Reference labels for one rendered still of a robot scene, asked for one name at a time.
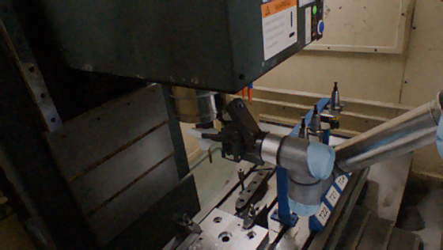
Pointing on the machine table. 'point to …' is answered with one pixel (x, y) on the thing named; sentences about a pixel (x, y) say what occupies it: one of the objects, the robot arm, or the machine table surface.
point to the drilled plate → (211, 231)
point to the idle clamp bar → (251, 191)
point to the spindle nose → (196, 104)
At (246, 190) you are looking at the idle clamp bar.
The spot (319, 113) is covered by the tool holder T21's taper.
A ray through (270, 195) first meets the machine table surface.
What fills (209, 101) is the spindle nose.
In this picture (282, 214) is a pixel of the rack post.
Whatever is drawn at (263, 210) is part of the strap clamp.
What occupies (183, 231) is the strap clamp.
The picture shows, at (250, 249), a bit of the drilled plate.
